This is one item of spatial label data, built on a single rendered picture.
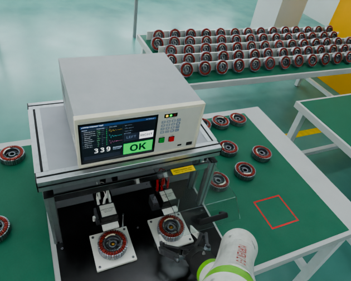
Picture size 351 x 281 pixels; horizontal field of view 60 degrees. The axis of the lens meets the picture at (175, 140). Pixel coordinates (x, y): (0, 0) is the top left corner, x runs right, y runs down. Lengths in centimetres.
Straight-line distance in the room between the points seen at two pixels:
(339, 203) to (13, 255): 151
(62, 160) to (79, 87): 25
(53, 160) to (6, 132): 196
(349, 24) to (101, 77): 384
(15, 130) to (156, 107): 219
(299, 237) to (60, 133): 111
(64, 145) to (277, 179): 110
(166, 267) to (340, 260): 162
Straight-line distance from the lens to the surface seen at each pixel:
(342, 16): 468
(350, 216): 178
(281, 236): 151
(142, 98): 104
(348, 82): 459
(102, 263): 125
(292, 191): 172
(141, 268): 125
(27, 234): 139
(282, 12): 479
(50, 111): 132
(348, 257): 267
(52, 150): 115
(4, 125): 314
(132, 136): 103
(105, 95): 104
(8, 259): 135
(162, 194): 125
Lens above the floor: 189
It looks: 41 degrees down
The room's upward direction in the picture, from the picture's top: 11 degrees clockwise
